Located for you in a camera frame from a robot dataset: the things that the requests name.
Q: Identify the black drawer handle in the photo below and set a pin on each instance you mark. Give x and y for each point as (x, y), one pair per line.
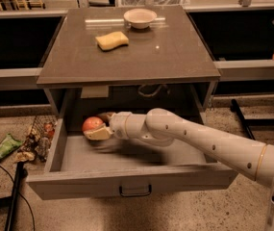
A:
(136, 192)

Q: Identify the green chip bag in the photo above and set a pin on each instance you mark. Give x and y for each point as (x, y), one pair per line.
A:
(8, 145)

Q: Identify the white bowl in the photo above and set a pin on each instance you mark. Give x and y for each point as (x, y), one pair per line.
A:
(140, 18)

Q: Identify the yellow sponge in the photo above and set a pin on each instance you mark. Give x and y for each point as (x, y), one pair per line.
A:
(112, 40)

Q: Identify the black stand leg left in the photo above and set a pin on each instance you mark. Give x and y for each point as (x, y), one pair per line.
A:
(10, 202)

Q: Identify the open grey drawer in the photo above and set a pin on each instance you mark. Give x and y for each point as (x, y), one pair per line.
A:
(77, 167)

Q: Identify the black stand leg right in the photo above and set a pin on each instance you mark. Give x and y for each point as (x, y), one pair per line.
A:
(248, 122)

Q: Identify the black stand leg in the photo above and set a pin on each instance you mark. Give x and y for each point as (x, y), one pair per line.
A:
(248, 122)
(10, 202)

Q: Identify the grey cabinet with top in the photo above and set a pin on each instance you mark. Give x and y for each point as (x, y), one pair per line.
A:
(168, 52)

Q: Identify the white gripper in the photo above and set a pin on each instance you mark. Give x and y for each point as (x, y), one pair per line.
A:
(118, 124)

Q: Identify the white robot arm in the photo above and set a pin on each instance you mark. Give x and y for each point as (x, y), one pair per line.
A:
(253, 159)

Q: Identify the red apple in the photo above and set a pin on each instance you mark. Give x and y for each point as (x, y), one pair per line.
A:
(92, 123)

